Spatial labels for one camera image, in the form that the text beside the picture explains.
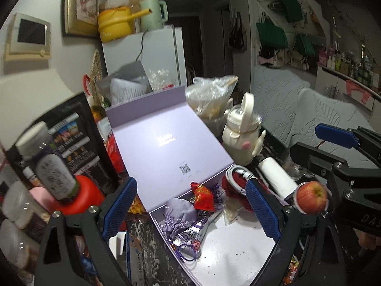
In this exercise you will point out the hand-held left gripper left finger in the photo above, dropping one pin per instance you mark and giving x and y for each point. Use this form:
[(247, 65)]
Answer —
[(119, 205)]

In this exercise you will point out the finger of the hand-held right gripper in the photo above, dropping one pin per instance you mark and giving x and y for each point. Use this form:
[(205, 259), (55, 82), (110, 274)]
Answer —
[(335, 134), (309, 158)]

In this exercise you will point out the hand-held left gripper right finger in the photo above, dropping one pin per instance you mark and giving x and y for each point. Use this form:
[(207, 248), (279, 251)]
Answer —
[(263, 211)]

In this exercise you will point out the red knitted item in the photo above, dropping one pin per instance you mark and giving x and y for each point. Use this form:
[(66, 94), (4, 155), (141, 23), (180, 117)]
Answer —
[(242, 204)]

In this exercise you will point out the small clear plastic packet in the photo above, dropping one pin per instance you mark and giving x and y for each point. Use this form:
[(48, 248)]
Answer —
[(235, 216)]

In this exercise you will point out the red patterned pouch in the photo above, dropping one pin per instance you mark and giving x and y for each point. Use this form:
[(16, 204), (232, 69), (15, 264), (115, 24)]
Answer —
[(204, 198)]

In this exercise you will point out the light purple gift box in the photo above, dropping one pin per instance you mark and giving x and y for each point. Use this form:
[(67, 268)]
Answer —
[(166, 152)]

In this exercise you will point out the silver purple snack packet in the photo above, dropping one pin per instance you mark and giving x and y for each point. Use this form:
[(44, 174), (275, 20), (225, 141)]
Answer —
[(193, 235)]

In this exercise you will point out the pink soft item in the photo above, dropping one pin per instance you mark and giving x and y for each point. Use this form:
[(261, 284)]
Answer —
[(43, 196)]

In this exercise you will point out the person's right hand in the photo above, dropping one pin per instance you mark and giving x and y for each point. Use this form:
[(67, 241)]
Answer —
[(369, 241)]

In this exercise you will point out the yellow snack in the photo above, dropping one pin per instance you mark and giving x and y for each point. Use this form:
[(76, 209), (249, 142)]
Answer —
[(137, 205)]

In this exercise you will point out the red plastic container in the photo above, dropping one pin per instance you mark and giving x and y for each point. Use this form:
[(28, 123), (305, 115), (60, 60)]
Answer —
[(87, 195)]

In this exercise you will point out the white paper roll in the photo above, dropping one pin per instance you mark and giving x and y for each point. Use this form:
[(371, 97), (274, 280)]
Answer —
[(276, 178)]

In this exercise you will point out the red apple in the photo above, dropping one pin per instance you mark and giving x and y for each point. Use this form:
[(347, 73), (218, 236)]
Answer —
[(311, 198)]

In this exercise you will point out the grey leaf-pattern sofa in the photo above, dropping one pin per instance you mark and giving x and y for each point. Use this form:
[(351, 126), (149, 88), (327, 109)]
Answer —
[(297, 104)]

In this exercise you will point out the pink cloth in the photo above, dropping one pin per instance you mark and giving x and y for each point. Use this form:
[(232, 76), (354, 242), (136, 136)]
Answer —
[(358, 91)]

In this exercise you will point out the blue white carton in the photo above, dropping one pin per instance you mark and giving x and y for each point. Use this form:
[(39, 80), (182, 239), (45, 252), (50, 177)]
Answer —
[(137, 253)]

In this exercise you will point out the red foil packet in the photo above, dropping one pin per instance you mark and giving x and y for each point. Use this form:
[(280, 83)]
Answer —
[(116, 152)]

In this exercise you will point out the black printed box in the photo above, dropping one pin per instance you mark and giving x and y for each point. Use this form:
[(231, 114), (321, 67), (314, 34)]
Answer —
[(86, 143)]

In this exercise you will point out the row of bottles on shelf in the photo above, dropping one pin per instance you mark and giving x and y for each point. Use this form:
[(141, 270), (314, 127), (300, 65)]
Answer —
[(348, 64)]

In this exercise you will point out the dark bottle with white label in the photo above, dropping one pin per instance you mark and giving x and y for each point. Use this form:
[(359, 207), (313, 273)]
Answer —
[(53, 172)]

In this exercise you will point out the cream water bottle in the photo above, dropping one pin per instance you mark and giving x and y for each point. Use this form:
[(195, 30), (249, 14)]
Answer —
[(238, 137)]

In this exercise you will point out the small green tote bag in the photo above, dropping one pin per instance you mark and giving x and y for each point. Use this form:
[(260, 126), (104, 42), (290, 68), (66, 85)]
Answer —
[(305, 46)]

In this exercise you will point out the translucent plastic container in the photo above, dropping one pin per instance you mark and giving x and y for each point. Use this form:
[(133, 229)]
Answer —
[(16, 205)]

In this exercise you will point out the white printed paper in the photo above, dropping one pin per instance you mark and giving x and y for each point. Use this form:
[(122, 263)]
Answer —
[(125, 91)]

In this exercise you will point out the large green tote bag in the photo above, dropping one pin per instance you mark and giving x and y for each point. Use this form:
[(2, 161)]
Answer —
[(272, 34)]

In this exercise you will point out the clear plastic bag of food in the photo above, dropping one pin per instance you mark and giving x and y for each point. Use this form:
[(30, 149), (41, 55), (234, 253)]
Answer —
[(208, 92)]

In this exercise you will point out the crumpled clear cellophane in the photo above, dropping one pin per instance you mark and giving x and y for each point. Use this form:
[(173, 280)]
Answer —
[(160, 79)]

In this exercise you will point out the grey plastic bag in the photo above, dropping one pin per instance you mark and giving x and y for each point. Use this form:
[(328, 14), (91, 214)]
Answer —
[(128, 71)]

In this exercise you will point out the dark green hanging bag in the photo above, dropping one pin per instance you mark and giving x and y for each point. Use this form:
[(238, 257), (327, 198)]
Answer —
[(290, 6)]

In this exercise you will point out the round woven mat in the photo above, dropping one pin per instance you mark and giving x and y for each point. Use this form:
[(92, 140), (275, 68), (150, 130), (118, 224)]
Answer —
[(95, 71)]

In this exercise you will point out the black hanging bag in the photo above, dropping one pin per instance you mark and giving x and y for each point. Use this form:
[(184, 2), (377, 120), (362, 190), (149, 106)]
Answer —
[(237, 34)]

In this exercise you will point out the white fridge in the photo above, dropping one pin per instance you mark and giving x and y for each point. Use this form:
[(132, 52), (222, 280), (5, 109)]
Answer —
[(160, 50)]

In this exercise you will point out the yellow pot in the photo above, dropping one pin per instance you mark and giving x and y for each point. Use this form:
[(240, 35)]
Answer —
[(114, 25)]

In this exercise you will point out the pale green kettle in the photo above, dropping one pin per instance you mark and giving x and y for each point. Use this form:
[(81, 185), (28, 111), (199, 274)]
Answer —
[(151, 15)]

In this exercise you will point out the gold framed picture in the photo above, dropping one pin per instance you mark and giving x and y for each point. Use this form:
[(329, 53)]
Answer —
[(82, 6)]

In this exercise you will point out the wall intercom panel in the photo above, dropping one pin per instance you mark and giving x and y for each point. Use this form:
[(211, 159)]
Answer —
[(29, 35)]

